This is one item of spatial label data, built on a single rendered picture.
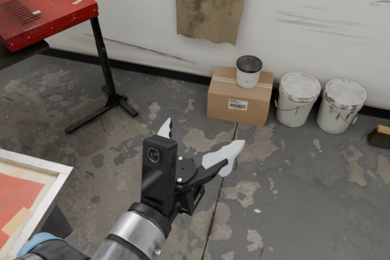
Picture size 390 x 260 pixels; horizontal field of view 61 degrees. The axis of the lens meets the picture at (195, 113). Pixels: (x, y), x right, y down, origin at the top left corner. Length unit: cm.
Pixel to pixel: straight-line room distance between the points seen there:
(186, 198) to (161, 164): 9
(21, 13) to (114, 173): 124
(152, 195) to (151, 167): 4
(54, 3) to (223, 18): 119
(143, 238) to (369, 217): 227
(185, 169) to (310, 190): 211
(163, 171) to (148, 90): 270
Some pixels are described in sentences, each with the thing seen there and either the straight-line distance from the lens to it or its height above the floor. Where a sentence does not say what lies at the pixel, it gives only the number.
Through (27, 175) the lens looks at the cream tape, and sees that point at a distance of 156.
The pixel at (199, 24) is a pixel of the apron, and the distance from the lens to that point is 275.
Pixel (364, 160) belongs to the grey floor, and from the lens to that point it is 292.
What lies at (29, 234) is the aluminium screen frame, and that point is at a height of 99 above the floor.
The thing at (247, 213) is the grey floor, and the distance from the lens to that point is 241.
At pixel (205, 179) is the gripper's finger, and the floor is 168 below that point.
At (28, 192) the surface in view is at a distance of 151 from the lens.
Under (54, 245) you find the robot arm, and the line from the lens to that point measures 62.
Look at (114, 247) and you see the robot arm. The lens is 48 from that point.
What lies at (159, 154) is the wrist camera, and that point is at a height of 176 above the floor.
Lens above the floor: 213
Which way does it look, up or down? 47 degrees down
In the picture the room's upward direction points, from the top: straight up
